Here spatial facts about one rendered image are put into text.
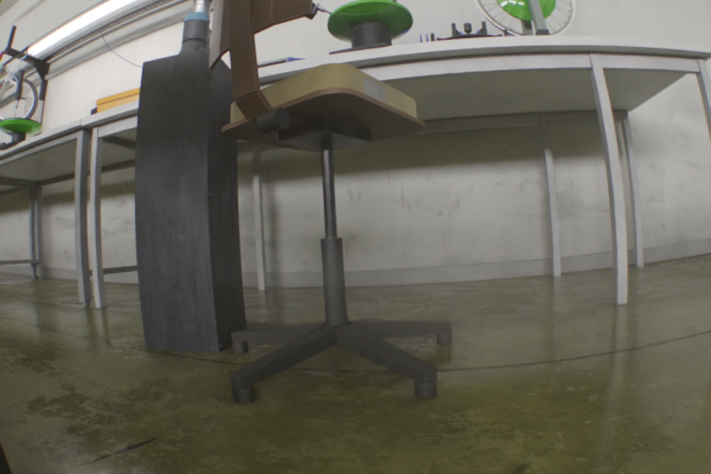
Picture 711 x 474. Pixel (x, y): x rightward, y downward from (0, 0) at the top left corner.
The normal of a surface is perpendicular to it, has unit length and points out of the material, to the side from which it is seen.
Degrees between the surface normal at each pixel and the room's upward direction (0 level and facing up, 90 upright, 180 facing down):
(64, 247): 90
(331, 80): 90
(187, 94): 90
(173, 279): 90
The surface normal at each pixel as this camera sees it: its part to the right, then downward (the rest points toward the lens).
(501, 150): -0.22, -0.05
